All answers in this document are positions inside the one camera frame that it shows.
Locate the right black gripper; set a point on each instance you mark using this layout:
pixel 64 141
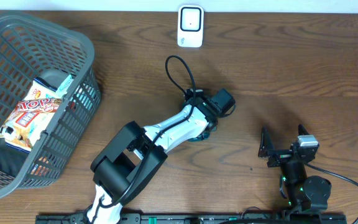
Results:
pixel 266 149

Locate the blue Listerine mouthwash bottle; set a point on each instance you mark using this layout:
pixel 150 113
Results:
pixel 203 136

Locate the mint green wet wipes pack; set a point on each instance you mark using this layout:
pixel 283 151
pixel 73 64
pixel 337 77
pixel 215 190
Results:
pixel 64 86

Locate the beige snack bag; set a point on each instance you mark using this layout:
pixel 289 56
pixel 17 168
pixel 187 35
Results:
pixel 21 130

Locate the red Top chocolate bar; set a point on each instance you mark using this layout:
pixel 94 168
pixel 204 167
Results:
pixel 41 105

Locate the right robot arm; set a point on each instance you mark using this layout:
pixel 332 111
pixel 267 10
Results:
pixel 305 193

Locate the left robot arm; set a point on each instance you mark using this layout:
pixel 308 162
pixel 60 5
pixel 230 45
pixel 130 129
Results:
pixel 134 155

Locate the white barcode scanner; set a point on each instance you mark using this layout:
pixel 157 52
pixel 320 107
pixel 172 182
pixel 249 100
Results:
pixel 190 26

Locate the grey plastic shopping basket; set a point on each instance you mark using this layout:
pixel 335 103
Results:
pixel 32 48

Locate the dark pouch in basket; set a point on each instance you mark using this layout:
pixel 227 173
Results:
pixel 11 160

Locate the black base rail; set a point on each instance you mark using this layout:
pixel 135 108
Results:
pixel 137 218

